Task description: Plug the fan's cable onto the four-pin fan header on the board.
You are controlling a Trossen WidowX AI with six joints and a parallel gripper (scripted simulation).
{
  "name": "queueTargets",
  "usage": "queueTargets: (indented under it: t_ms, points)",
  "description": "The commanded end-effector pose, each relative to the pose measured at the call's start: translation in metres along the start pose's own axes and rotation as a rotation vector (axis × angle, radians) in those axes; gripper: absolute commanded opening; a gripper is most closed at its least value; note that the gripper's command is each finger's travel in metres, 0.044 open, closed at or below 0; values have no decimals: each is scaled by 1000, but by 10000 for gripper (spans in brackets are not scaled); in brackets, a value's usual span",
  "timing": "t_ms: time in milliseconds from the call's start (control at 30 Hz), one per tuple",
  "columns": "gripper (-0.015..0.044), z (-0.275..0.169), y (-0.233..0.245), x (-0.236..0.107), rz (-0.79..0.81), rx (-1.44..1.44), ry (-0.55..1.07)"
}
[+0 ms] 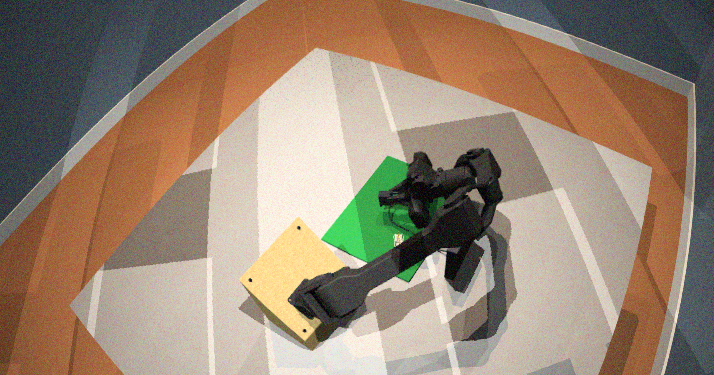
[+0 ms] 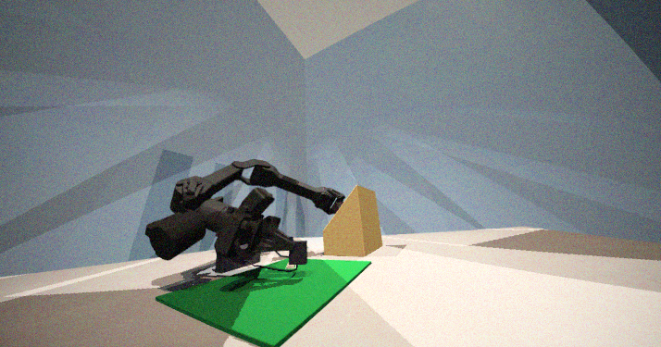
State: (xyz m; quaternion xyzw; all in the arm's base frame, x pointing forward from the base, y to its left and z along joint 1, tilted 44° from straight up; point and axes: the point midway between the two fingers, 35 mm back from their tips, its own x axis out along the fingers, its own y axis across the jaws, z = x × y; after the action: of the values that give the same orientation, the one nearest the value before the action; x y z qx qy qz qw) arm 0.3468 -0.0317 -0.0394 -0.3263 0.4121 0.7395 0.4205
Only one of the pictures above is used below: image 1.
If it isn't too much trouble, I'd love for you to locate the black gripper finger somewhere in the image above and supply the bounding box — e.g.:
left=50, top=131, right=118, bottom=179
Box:
left=388, top=178, right=417, bottom=193
left=387, top=188, right=413, bottom=208

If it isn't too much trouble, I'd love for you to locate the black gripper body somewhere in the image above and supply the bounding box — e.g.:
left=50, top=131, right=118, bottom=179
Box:
left=408, top=151, right=452, bottom=230

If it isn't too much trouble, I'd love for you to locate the green circuit board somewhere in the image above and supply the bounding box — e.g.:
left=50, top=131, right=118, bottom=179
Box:
left=321, top=156, right=423, bottom=263

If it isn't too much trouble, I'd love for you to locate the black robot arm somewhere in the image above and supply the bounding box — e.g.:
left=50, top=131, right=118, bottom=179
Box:
left=288, top=148, right=503, bottom=326

